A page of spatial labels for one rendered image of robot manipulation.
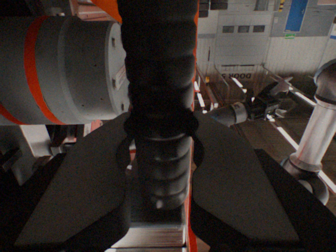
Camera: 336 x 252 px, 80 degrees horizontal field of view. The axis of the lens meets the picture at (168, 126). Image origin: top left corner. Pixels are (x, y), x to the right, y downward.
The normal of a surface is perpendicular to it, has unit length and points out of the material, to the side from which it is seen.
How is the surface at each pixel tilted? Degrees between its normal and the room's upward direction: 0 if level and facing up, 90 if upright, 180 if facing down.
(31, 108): 71
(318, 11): 90
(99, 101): 79
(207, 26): 90
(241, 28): 90
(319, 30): 90
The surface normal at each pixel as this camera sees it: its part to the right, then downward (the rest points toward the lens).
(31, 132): 1.00, -0.02
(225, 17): -0.01, 0.50
